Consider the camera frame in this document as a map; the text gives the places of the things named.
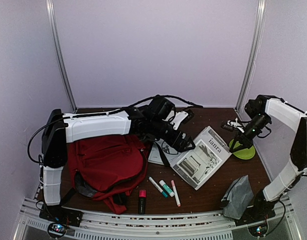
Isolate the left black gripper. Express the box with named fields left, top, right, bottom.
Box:
left=149, top=117, right=196, bottom=153

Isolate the grey ianra magazine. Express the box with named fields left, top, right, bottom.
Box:
left=170, top=126, right=232, bottom=191

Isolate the red backpack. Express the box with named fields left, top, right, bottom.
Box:
left=67, top=134, right=151, bottom=215

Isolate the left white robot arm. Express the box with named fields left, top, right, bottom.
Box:
left=26, top=94, right=201, bottom=222

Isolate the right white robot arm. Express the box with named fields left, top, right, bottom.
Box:
left=222, top=94, right=307, bottom=221

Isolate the green plate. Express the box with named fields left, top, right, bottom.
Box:
left=232, top=146, right=256, bottom=160

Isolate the white Great Gatsby book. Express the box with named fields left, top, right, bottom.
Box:
left=148, top=139, right=180, bottom=166

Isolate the pink white marker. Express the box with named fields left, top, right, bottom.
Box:
left=170, top=180, right=181, bottom=207

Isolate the white green glue stick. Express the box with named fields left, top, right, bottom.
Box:
left=159, top=180, right=175, bottom=197

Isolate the grey pencil pouch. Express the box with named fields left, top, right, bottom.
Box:
left=220, top=175, right=254, bottom=220

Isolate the teal white marker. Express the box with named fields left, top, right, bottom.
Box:
left=148, top=176, right=168, bottom=198

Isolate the pink black highlighter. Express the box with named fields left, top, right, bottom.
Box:
left=138, top=189, right=147, bottom=215

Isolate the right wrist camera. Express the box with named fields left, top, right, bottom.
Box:
left=220, top=118, right=245, bottom=133

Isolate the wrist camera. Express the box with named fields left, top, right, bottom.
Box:
left=170, top=109, right=194, bottom=130
left=220, top=118, right=245, bottom=133

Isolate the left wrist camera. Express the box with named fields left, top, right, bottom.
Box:
left=170, top=109, right=194, bottom=130

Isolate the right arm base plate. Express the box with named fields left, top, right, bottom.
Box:
left=234, top=206, right=276, bottom=226

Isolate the aluminium front rail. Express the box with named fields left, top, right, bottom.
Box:
left=18, top=197, right=294, bottom=240

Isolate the right aluminium corner post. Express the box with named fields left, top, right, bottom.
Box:
left=235, top=0, right=267, bottom=113

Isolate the aluminium corner post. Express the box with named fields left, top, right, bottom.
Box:
left=235, top=0, right=267, bottom=113
left=45, top=0, right=78, bottom=112

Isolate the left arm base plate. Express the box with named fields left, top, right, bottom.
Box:
left=39, top=208, right=83, bottom=227

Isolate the left aluminium corner post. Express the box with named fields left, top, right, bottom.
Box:
left=45, top=0, right=78, bottom=112

